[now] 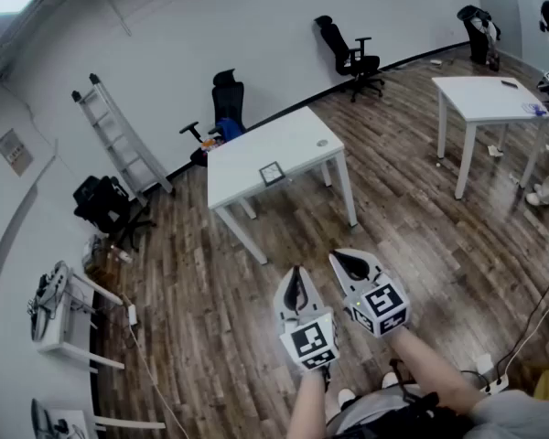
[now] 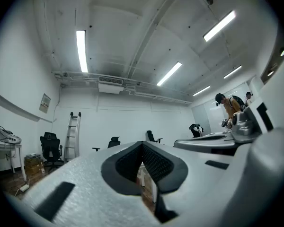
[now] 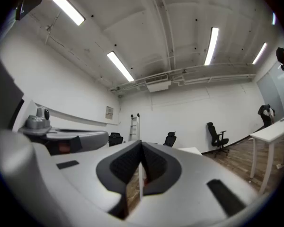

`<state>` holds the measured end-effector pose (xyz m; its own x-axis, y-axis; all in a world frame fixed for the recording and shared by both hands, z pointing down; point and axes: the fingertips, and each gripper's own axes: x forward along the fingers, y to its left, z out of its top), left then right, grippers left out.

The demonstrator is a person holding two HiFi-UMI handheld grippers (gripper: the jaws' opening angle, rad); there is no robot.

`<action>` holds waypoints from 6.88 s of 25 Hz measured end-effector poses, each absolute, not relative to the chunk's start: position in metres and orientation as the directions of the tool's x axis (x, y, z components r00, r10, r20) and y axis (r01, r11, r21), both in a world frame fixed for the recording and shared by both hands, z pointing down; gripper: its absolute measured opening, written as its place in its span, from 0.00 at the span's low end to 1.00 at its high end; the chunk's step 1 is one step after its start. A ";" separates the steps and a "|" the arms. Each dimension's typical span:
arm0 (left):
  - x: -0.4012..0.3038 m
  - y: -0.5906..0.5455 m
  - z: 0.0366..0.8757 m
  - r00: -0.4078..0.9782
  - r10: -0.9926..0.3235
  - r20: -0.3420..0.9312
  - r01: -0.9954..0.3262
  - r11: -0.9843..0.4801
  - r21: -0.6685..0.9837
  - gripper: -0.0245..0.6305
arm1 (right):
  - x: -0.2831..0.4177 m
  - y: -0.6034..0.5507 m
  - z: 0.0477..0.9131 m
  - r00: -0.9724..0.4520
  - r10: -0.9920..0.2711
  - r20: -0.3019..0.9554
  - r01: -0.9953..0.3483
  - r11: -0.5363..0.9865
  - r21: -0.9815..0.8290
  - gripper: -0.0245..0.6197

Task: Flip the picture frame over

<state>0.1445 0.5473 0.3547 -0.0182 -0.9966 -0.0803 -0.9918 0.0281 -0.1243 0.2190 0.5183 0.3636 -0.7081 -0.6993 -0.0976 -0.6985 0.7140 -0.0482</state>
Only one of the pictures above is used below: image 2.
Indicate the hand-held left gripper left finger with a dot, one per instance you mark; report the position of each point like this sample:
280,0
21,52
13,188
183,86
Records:
90,197

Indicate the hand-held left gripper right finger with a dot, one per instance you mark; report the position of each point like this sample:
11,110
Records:
198,185

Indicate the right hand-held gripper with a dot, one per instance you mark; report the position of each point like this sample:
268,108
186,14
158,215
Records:
247,126

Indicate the ceiling tube light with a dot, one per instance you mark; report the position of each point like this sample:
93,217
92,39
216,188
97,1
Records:
82,51
169,73
201,90
232,72
219,26

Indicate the aluminium ladder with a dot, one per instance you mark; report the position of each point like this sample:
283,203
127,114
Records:
72,136

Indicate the brown cardboard box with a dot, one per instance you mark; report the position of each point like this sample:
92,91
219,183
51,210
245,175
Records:
34,165

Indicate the white power strip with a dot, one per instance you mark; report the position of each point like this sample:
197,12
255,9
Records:
25,187

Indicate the round ceiling downlight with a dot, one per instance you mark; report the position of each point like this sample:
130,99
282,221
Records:
270,73
283,52

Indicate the white side table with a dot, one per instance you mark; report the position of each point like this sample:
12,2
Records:
4,145

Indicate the ceiling air conditioner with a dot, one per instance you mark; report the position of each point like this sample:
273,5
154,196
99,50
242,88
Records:
110,85

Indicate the white ceiling pipes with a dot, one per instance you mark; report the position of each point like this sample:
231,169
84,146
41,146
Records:
80,74

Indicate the grey wall panel box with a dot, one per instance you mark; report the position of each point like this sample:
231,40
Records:
45,103

